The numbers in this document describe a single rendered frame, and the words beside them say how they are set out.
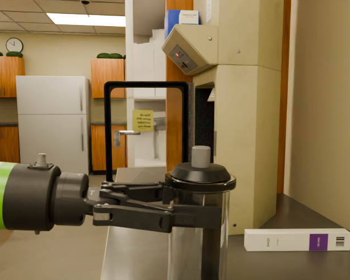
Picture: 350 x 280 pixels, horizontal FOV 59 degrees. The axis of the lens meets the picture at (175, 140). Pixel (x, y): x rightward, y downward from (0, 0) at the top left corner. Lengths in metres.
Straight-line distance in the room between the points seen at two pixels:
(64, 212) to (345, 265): 0.64
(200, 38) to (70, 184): 0.54
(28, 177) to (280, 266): 0.58
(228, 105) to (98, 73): 5.31
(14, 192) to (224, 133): 0.56
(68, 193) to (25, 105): 5.52
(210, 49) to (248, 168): 0.34
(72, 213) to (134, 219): 0.09
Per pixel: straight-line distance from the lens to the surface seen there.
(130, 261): 0.79
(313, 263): 0.84
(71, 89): 5.77
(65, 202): 0.44
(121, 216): 0.41
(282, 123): 1.33
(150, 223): 0.41
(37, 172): 0.46
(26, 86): 5.94
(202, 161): 0.46
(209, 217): 0.44
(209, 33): 0.85
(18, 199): 0.45
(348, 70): 1.11
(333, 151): 1.15
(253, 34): 0.89
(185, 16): 0.94
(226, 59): 0.86
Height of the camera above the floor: 1.30
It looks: 6 degrees down
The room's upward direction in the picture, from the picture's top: straight up
